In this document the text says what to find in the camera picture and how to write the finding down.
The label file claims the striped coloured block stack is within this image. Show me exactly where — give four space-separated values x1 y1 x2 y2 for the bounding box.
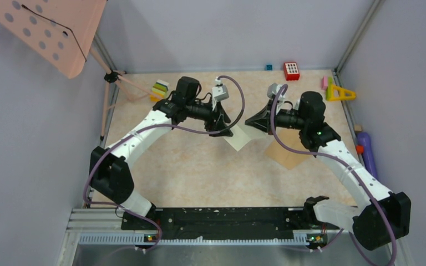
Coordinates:
150 79 169 102

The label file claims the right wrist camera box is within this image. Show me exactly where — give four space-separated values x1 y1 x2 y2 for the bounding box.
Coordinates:
267 83 286 114

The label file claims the brown kraft envelope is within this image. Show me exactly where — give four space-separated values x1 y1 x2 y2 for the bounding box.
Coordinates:
265 129 313 170

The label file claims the aluminium frame rail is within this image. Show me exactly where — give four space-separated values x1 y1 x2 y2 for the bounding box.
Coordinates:
57 207 412 266

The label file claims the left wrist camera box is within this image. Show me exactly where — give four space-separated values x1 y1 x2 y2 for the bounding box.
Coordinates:
211 84 229 111

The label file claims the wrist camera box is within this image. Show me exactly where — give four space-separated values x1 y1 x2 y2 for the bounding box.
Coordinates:
211 84 229 111
267 83 286 114

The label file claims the cream paper letter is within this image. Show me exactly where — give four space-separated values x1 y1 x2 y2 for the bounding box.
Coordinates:
223 125 268 151

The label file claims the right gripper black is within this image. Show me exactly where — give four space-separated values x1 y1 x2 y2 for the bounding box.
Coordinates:
246 100 308 136

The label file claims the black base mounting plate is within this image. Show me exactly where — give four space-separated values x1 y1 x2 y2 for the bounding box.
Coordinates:
121 207 336 241

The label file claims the yellow triangle toy block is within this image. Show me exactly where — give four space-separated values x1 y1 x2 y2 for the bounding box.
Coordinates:
326 84 357 101

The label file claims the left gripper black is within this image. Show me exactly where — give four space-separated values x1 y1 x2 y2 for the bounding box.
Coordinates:
186 96 233 137

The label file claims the red toy calculator block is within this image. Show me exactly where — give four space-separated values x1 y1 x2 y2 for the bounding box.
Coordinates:
283 62 301 81

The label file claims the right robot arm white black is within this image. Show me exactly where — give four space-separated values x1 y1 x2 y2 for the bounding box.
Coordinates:
245 91 411 250

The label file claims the pink perforated music stand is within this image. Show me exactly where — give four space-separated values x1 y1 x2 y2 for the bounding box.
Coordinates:
0 0 163 140

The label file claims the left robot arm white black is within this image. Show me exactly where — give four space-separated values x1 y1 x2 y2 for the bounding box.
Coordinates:
89 76 235 229

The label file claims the pink green toy block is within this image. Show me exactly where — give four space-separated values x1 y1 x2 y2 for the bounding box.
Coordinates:
321 76 333 90

